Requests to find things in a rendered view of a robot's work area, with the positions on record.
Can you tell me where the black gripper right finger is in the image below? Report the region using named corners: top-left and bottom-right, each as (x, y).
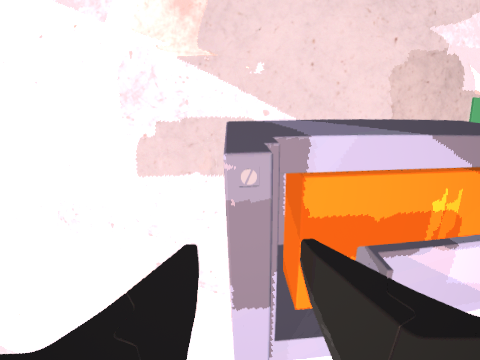
top-left (299, 239), bottom-right (480, 360)

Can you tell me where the orange l-shaped part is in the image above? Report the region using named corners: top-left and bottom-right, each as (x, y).
top-left (283, 167), bottom-right (480, 309)

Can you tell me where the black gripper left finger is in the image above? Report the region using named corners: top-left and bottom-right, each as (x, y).
top-left (0, 244), bottom-right (199, 360)

